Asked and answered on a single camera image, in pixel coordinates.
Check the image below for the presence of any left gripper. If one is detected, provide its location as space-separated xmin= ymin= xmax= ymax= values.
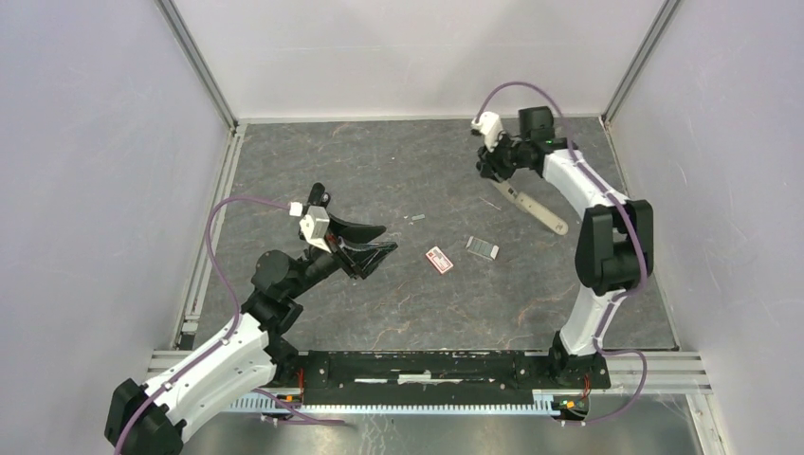
xmin=285 ymin=211 xmax=397 ymax=300

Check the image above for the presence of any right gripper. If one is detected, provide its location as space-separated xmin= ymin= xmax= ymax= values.
xmin=477 ymin=129 xmax=530 ymax=183

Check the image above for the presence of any staple tray box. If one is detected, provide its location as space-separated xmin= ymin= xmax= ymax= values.
xmin=466 ymin=236 xmax=500 ymax=261

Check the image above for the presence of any black stapler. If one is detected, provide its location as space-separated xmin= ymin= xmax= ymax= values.
xmin=307 ymin=182 xmax=331 ymax=209

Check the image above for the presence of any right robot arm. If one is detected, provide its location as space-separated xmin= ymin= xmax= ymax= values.
xmin=471 ymin=106 xmax=653 ymax=387

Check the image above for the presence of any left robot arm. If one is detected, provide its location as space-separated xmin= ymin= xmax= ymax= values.
xmin=104 ymin=207 xmax=397 ymax=454

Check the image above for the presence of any red white staple box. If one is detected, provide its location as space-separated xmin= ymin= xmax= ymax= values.
xmin=425 ymin=246 xmax=454 ymax=275

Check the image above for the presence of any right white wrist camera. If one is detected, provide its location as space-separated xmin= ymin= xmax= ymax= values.
xmin=470 ymin=111 xmax=505 ymax=153

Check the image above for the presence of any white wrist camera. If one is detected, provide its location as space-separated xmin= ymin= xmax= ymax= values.
xmin=289 ymin=202 xmax=332 ymax=253
xmin=470 ymin=111 xmax=505 ymax=153

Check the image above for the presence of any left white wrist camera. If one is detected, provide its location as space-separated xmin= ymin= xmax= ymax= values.
xmin=289 ymin=202 xmax=332 ymax=253

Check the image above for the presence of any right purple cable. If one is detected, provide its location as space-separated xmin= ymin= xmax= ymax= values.
xmin=477 ymin=82 xmax=649 ymax=428

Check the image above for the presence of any purple cable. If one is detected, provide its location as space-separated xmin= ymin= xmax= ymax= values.
xmin=477 ymin=82 xmax=649 ymax=428
xmin=113 ymin=195 xmax=293 ymax=455

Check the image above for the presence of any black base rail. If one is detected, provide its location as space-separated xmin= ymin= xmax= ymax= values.
xmin=291 ymin=351 xmax=612 ymax=406

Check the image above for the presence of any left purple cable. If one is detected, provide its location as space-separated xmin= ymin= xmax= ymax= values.
xmin=113 ymin=195 xmax=293 ymax=455

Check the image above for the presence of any white cable duct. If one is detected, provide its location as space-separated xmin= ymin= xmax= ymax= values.
xmin=224 ymin=392 xmax=560 ymax=417

